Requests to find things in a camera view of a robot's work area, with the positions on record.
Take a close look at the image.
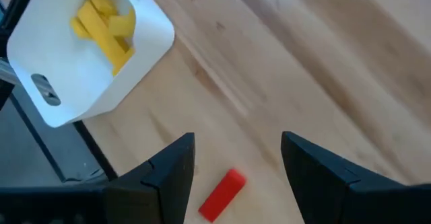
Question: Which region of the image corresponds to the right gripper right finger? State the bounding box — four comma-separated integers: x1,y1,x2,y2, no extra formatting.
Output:
281,131,431,224

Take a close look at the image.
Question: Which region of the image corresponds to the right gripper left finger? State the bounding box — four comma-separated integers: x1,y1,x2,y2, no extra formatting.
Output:
102,132,196,224

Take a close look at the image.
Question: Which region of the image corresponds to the yellow wooden cylinder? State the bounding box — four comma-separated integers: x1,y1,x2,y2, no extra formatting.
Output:
107,7,137,38

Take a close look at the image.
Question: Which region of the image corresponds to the yellow arch wooden block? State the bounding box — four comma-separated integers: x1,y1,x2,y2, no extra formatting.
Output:
69,15,92,40

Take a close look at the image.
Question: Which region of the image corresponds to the red rectangular wooden block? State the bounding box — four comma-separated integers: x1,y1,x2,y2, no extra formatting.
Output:
197,168,248,223

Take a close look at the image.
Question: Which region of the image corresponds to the large white plastic bin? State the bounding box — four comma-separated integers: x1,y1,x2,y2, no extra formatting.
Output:
6,0,176,129

